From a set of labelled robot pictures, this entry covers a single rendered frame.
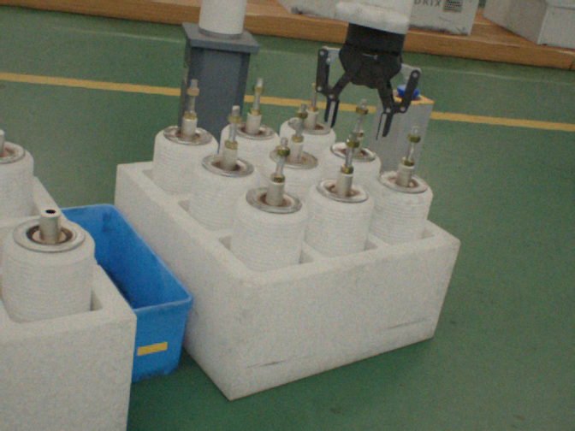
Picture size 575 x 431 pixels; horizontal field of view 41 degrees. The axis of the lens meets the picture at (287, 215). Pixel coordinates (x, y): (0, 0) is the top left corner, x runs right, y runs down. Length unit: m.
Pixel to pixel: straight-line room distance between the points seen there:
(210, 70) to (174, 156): 0.49
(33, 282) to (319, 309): 0.40
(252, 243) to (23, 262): 0.30
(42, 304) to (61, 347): 0.05
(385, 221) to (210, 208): 0.26
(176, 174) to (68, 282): 0.37
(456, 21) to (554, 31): 0.48
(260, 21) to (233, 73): 1.50
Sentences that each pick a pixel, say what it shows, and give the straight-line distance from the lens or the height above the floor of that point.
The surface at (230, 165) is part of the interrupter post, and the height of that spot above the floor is 0.26.
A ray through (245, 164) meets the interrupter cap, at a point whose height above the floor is 0.25.
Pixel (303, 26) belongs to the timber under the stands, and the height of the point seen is 0.05.
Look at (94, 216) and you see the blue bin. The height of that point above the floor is 0.10.
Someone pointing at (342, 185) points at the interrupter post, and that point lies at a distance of 1.07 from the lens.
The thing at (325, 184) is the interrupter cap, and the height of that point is 0.25.
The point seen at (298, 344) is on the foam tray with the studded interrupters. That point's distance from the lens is 1.07.
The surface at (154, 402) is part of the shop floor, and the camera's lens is 1.04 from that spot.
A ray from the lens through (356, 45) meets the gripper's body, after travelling 1.00.
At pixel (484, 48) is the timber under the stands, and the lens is 3.47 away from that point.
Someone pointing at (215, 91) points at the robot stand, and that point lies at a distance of 1.64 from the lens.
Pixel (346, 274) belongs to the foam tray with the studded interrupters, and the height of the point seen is 0.17.
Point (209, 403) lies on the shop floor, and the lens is 1.05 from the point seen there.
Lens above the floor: 0.67
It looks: 25 degrees down
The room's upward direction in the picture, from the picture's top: 10 degrees clockwise
